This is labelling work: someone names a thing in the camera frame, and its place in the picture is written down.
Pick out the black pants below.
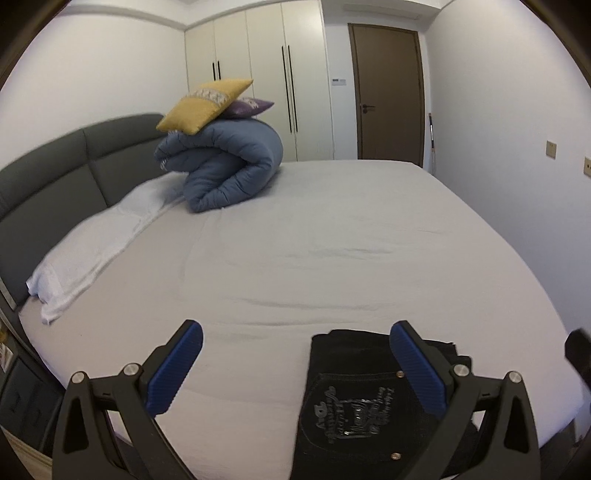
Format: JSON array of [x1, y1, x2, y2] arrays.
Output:
[[290, 329, 453, 479]]

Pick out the grey padded headboard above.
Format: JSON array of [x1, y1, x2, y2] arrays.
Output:
[[1, 113, 163, 310]]

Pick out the blue rolled duvet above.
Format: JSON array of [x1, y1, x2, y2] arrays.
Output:
[[154, 119, 283, 213]]

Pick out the brown wooden door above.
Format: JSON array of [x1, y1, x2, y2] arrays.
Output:
[[349, 23, 426, 167]]

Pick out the yellow cushion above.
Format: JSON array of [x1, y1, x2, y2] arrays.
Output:
[[156, 78, 253, 135]]

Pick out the purple cushion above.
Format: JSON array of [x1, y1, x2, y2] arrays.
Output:
[[219, 97, 274, 119]]

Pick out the cream wardrobe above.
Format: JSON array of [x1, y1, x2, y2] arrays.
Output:
[[184, 1, 334, 162]]

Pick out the beige wall socket near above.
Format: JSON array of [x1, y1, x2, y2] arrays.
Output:
[[583, 157, 591, 178]]

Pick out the beige wall socket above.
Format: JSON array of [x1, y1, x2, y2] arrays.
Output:
[[583, 157, 591, 178], [546, 141, 557, 159]]

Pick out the beige wall socket far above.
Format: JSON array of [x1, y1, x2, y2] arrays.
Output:
[[546, 141, 557, 159]]

